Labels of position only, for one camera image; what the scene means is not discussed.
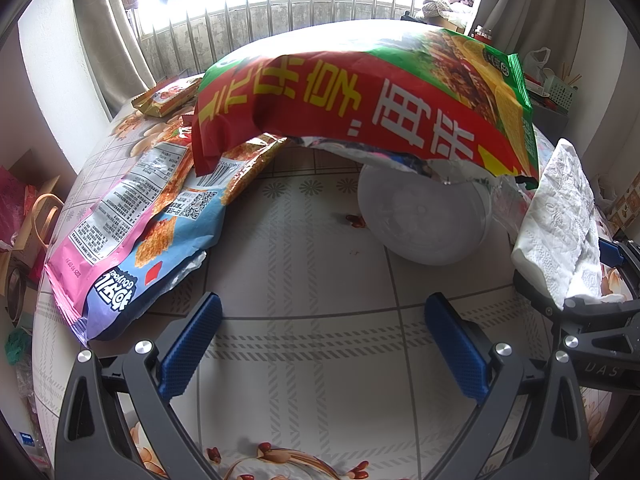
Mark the pink blue snack bag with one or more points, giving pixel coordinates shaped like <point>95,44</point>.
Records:
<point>125,240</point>

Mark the gold red snack packet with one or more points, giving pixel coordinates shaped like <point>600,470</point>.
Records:
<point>165,97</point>

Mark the beige curtain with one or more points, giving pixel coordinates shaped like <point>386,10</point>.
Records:
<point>110,35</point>
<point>550,5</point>

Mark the translucent white plastic bowl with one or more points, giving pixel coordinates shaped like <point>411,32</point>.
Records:
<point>425,220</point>

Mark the white embossed paper towel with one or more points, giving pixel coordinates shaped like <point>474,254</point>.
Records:
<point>560,210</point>

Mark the white plastic basket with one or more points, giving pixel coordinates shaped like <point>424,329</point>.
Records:
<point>557,87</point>

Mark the green red chip bag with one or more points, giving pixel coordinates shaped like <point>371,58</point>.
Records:
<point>350,95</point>

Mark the grey cabinet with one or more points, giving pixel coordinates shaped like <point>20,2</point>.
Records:
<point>550,120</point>

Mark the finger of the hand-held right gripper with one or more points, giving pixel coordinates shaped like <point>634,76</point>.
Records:
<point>600,317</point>
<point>612,252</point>

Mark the brown paper bag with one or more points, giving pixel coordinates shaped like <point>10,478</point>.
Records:
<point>35,240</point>

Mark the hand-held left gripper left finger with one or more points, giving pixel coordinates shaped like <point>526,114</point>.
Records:
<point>192,345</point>

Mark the pile of clothes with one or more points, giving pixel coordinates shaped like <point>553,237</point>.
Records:
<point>447,2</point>

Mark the white plastic bag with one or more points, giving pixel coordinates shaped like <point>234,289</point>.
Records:
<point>539,62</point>

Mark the pink plastic bag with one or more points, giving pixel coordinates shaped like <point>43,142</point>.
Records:
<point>15,200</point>

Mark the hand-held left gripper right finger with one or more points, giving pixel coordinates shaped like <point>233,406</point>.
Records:
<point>457,350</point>

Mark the metal window railing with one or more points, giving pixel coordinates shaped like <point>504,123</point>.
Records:
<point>300,20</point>

